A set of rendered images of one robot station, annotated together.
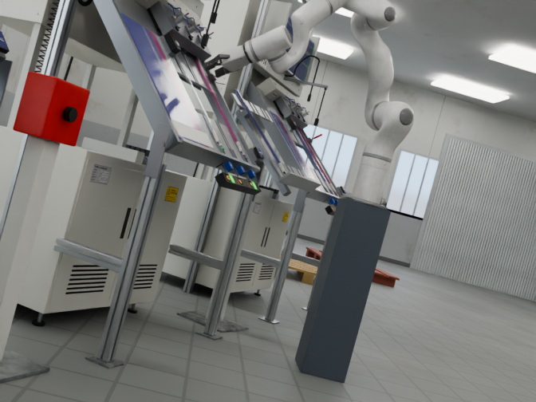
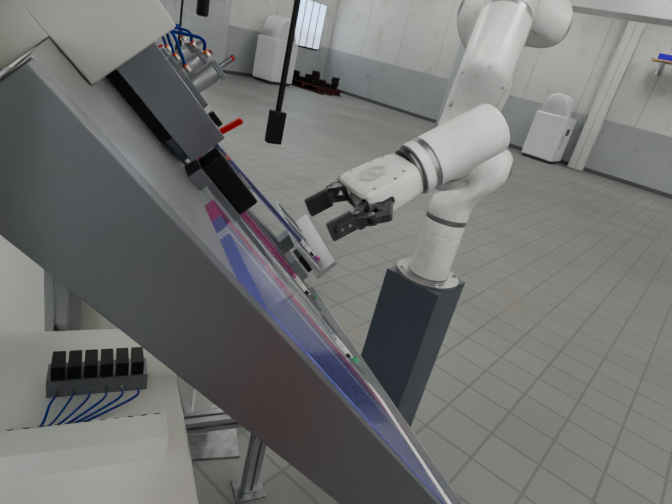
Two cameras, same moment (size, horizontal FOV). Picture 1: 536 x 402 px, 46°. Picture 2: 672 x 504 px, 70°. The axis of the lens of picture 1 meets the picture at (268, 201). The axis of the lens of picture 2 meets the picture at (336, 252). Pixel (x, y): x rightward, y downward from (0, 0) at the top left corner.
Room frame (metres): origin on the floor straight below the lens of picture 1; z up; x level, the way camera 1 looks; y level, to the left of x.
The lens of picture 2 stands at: (1.92, 0.83, 1.27)
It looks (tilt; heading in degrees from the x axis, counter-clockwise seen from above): 23 degrees down; 310
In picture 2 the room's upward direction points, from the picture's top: 14 degrees clockwise
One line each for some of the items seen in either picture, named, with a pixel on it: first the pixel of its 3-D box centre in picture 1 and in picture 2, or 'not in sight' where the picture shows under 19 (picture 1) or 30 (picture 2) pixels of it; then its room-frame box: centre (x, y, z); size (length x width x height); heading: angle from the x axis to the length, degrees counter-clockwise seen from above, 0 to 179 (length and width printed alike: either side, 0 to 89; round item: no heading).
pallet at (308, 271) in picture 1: (261, 260); not in sight; (5.73, -0.08, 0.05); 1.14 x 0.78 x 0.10; 93
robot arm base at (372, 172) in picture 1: (370, 182); (436, 247); (2.56, -0.38, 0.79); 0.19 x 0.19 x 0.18
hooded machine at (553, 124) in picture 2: not in sight; (552, 127); (5.93, -9.91, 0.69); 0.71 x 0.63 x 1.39; 5
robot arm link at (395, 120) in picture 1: (388, 131); (470, 183); (2.53, -0.39, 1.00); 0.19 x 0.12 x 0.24; 26
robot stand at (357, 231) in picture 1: (341, 287); (395, 367); (2.56, -0.38, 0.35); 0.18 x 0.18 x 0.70; 5
